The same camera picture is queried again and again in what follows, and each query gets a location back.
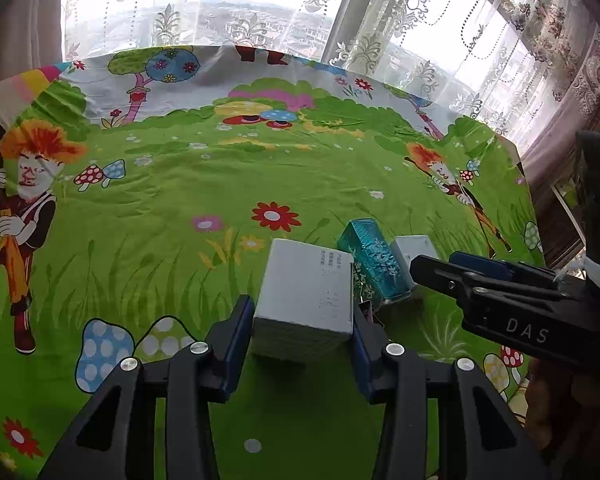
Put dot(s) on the white lace curtain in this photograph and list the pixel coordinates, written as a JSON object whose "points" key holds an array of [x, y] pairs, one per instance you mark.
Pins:
{"points": [[507, 63]]}

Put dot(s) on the cartoon green tablecloth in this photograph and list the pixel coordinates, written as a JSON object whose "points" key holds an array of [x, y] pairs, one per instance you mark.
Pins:
{"points": [[141, 192]]}

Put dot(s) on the pink binder clip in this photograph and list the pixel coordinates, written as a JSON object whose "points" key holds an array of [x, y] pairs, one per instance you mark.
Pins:
{"points": [[366, 304]]}

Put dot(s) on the right hand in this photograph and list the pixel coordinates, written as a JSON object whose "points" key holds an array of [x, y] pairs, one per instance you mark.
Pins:
{"points": [[550, 404]]}

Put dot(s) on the white red-logo box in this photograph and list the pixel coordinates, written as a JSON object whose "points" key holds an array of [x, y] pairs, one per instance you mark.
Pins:
{"points": [[304, 308]]}

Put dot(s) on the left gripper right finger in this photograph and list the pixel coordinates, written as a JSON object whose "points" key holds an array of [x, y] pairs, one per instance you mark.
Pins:
{"points": [[478, 435]]}

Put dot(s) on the small white cube box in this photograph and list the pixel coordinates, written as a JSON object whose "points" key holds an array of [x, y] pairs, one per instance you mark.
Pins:
{"points": [[406, 248]]}

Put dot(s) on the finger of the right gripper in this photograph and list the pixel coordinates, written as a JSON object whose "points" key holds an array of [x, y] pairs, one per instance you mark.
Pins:
{"points": [[460, 274], [518, 272]]}

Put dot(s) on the pink drape curtain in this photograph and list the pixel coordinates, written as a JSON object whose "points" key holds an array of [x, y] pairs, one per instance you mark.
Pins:
{"points": [[550, 159]]}

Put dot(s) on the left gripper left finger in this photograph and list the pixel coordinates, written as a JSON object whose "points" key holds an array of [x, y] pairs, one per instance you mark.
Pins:
{"points": [[113, 436]]}

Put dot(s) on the teal toothpaste box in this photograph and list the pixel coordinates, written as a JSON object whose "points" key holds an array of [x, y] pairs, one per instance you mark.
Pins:
{"points": [[377, 275]]}

